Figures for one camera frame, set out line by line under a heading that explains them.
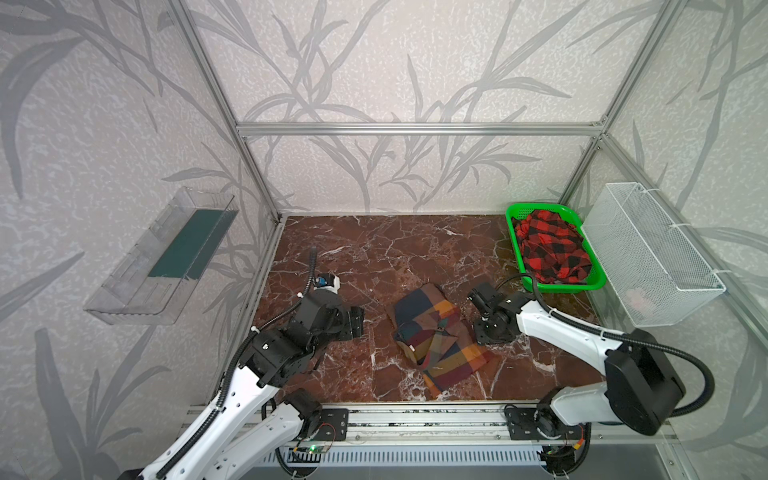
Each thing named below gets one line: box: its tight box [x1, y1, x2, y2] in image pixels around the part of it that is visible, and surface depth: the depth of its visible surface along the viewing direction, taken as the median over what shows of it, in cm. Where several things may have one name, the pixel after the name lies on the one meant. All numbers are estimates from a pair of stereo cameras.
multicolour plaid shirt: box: [388, 284, 495, 399], surface depth 85 cm
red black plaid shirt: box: [512, 210, 592, 284], surface depth 101 cm
